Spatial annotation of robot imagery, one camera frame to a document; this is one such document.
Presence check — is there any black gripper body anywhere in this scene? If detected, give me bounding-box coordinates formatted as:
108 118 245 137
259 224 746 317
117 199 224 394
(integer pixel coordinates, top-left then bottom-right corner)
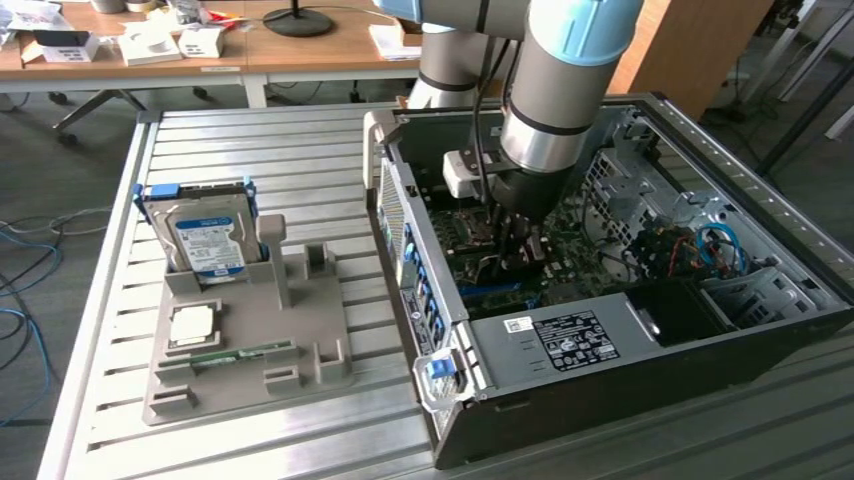
490 161 575 222

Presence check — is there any CPU socket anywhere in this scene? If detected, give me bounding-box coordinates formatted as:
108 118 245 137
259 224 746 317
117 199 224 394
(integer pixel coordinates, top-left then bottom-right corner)
452 208 500 249

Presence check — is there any green motherboard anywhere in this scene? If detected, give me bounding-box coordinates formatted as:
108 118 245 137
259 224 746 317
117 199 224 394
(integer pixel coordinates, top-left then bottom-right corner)
425 184 635 319

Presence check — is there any silver metal drive cage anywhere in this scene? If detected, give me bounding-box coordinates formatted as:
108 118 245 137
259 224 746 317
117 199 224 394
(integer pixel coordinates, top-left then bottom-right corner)
579 147 675 251

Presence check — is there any grey power supply unit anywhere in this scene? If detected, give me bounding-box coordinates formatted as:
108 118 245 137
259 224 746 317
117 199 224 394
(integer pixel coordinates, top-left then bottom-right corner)
468 292 662 391

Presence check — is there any blue case latch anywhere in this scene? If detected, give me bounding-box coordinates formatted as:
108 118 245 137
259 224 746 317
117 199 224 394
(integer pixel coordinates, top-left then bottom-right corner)
425 352 456 382

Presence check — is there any black open PC case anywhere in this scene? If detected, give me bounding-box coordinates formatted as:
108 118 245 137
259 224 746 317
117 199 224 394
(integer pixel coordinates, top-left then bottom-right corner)
361 91 854 471

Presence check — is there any silver disk bay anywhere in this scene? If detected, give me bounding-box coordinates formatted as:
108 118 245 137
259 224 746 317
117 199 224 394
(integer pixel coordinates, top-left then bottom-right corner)
699 267 822 331

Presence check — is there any white paper stack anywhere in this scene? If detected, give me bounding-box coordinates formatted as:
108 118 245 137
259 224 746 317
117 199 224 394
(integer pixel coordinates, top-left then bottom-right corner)
368 23 423 61

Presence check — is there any wooden cabinet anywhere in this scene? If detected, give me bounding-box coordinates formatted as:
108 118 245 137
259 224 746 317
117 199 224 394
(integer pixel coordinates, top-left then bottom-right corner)
606 0 779 121

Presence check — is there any grey parts rack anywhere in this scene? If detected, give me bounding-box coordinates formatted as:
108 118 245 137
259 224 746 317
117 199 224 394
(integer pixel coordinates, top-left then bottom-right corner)
143 213 355 429

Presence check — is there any wooden desk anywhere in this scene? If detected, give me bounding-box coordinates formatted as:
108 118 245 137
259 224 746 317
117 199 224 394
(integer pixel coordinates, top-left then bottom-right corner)
0 0 612 109

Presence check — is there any hard disk in blue carrier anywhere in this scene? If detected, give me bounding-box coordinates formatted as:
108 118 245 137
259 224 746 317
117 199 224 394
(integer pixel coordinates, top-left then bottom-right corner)
132 177 259 287

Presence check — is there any green RAM stick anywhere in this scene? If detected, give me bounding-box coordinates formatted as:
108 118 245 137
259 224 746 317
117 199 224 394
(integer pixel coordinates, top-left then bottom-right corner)
189 339 295 371

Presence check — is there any black monitor stand base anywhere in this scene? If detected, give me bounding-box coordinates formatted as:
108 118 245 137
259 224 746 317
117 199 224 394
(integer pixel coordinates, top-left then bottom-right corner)
261 0 335 38

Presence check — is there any silver CPU chip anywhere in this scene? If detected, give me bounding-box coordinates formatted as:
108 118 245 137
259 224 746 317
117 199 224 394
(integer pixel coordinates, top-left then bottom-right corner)
167 307 219 349

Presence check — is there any small white labelled box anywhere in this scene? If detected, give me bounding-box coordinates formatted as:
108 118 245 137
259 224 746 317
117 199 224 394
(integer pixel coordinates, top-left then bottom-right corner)
177 25 227 59

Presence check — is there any white flat box round inset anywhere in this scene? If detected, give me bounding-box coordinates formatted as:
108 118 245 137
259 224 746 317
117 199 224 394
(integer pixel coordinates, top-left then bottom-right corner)
117 27 183 67

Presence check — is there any grey wheeled desk leg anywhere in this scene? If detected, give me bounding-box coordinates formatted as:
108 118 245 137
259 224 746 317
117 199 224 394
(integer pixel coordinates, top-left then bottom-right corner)
49 87 152 146

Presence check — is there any white box with black lid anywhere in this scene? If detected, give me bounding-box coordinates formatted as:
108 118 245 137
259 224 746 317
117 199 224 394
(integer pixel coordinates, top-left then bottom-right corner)
32 29 101 64

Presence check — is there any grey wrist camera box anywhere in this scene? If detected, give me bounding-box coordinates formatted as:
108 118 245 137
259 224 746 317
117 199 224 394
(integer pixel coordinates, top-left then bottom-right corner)
441 149 500 200

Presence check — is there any black camera cable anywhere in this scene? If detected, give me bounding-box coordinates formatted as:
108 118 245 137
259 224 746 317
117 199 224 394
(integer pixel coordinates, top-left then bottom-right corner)
470 37 522 201

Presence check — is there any black red power wire bundle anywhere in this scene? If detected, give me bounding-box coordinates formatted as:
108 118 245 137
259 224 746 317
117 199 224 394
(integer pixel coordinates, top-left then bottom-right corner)
626 224 708 281

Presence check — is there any blue data wire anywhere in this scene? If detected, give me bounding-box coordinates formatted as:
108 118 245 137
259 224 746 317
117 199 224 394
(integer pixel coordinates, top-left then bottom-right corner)
692 222 748 279

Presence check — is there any grey floor cable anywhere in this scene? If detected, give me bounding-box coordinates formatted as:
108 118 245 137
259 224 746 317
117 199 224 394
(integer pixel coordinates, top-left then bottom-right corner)
0 207 112 236

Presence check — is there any blue floor cable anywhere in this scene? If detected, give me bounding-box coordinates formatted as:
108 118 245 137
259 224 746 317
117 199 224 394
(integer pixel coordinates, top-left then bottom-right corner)
0 219 65 426

